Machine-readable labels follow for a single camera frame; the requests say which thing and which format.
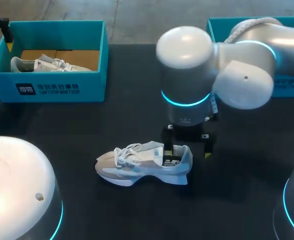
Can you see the teal box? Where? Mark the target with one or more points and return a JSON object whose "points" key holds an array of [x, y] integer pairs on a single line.
{"points": [[49, 85], [290, 86]]}

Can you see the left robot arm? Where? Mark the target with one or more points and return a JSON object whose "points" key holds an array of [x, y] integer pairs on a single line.
{"points": [[19, 185]]}

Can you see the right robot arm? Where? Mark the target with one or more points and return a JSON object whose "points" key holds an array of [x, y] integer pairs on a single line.
{"points": [[187, 67]]}

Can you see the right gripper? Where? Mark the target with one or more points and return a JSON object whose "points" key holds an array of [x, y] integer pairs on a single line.
{"points": [[187, 132]]}

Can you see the white and grey sneaker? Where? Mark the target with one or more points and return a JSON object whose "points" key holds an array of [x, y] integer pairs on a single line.
{"points": [[49, 65], [137, 167]]}

